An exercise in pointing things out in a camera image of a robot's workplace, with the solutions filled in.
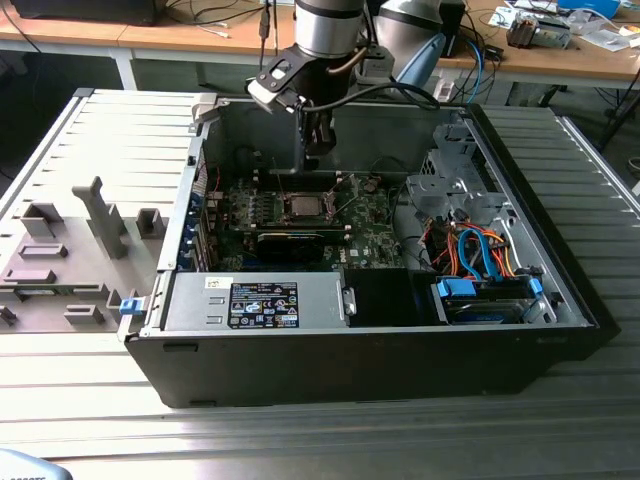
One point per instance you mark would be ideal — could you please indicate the metal heat sink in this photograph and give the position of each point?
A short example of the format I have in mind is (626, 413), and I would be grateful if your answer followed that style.
(522, 31)

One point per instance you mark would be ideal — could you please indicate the metal drive cage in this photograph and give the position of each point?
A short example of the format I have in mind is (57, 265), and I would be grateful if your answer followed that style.
(430, 192)

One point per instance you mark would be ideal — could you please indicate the black upright box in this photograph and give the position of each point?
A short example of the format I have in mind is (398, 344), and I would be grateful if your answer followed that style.
(454, 25)

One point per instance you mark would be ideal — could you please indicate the blue box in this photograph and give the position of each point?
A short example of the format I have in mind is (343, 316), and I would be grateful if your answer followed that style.
(595, 6)

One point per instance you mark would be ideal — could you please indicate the grey rounded device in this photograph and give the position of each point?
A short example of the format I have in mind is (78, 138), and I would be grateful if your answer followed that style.
(25, 467)

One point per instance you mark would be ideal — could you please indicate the green RAM stick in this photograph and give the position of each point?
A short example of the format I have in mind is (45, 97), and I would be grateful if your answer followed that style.
(37, 292)

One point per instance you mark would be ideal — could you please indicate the green motherboard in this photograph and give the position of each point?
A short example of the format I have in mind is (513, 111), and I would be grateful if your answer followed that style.
(372, 235)

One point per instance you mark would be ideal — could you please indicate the wooden desk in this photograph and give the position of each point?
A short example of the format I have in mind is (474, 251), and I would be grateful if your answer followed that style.
(75, 32)
(550, 62)

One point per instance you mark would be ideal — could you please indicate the grey parts rack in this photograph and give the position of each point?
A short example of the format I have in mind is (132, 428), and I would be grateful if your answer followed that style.
(75, 280)

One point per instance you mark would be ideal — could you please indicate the hard disk in blue carrier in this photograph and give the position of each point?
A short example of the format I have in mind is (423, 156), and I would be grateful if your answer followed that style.
(477, 314)

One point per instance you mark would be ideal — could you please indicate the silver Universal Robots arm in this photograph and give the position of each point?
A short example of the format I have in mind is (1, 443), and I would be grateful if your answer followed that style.
(325, 35)

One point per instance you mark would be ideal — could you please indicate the grey power supply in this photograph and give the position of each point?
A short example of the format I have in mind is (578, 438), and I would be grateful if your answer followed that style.
(195, 300)

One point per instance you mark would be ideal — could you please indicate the metal locking lever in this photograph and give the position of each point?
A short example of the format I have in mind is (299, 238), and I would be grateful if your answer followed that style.
(283, 190)

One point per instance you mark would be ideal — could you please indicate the CPU socket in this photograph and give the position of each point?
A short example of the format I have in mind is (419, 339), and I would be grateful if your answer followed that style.
(326, 202)

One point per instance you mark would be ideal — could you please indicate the blue case latch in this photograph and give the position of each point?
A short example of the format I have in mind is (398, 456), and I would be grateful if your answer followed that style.
(131, 307)

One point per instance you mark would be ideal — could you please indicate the silver-topped CPU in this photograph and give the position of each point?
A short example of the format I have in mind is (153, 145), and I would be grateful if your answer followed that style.
(306, 206)

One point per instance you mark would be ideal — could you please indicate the black graphics card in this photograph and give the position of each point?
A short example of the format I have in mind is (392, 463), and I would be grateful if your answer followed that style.
(290, 247)

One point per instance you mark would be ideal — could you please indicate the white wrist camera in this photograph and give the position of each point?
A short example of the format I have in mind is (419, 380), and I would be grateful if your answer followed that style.
(260, 92)

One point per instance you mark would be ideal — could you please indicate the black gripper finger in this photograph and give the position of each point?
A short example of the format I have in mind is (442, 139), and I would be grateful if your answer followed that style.
(309, 140)
(326, 132)

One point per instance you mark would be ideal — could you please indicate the white power strip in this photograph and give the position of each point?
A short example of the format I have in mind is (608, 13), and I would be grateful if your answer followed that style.
(442, 91)

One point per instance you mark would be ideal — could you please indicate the black flat box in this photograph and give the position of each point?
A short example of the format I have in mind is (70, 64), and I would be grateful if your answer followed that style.
(85, 12)

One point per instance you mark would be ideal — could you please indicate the black PC case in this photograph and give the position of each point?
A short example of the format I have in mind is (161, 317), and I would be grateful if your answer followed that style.
(325, 365)

